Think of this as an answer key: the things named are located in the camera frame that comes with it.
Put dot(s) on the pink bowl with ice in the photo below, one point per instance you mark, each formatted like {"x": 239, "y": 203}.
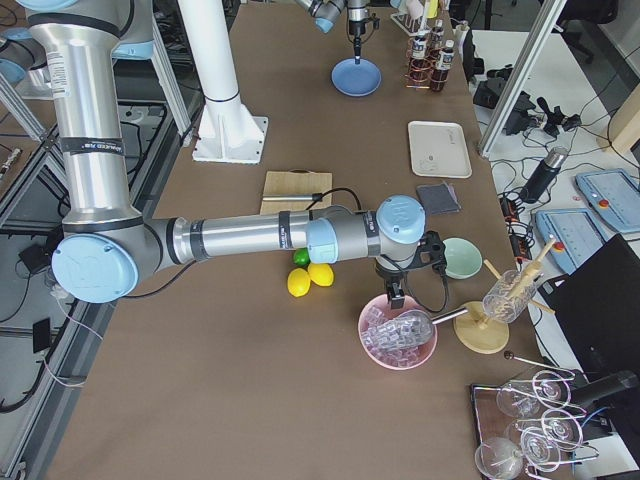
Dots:
{"x": 380, "y": 340}

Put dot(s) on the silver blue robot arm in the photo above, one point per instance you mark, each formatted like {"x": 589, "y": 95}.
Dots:
{"x": 327, "y": 13}
{"x": 108, "y": 247}

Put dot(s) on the yellow cup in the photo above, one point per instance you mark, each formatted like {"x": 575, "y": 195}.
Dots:
{"x": 431, "y": 8}

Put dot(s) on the blue teach pendant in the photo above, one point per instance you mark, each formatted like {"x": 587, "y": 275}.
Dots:
{"x": 614, "y": 196}
{"x": 577, "y": 233}

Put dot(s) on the wine glass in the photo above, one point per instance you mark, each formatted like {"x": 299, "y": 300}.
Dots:
{"x": 517, "y": 399}
{"x": 498, "y": 458}

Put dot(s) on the steel muddler with black tip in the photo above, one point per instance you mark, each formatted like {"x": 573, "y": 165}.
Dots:
{"x": 293, "y": 197}

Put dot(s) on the green bowl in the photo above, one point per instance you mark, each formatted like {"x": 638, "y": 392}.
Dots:
{"x": 464, "y": 260}

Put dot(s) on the tea bottle two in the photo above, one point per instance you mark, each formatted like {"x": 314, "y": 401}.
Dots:
{"x": 436, "y": 41}

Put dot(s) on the clear glass mug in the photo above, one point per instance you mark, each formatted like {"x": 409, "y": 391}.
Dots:
{"x": 509, "y": 296}

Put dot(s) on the black thermos bottle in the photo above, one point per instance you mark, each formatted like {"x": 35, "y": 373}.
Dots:
{"x": 543, "y": 175}

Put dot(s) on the green lime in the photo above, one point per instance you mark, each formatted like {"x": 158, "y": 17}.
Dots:
{"x": 301, "y": 258}

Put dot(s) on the pink cup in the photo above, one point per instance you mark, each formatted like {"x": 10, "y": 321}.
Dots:
{"x": 414, "y": 8}

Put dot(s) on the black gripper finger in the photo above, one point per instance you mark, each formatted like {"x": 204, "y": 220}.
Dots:
{"x": 395, "y": 294}
{"x": 357, "y": 48}

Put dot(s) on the tea bottle three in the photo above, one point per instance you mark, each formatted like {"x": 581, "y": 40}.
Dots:
{"x": 442, "y": 66}

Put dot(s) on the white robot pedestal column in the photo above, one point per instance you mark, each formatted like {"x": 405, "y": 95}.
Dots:
{"x": 227, "y": 132}

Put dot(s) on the aluminium frame post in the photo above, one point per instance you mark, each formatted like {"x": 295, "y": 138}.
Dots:
{"x": 541, "y": 29}

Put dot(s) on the blue round plate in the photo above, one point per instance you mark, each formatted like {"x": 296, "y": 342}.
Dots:
{"x": 356, "y": 78}

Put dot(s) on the steel ice scoop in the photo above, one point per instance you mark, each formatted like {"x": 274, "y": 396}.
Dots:
{"x": 415, "y": 327}

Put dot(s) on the cream rabbit tray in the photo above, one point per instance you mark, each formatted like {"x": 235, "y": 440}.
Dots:
{"x": 438, "y": 149}

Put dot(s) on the whole yellow lemon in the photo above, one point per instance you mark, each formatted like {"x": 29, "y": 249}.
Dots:
{"x": 298, "y": 282}
{"x": 321, "y": 274}

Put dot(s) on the copper wire bottle rack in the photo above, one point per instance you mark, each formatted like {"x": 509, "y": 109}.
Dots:
{"x": 427, "y": 85}

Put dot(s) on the grey folded cloth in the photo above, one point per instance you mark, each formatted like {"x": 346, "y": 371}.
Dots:
{"x": 438, "y": 199}

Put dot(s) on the wooden cutting board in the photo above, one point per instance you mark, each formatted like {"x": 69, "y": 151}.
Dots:
{"x": 293, "y": 182}

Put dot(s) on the tea bottle one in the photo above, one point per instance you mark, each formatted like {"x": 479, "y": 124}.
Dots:
{"x": 419, "y": 66}

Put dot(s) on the wooden cup tree stand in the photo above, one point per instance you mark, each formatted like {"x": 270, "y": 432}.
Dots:
{"x": 484, "y": 327}

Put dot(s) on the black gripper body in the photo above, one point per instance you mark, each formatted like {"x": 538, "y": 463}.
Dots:
{"x": 390, "y": 273}
{"x": 356, "y": 21}

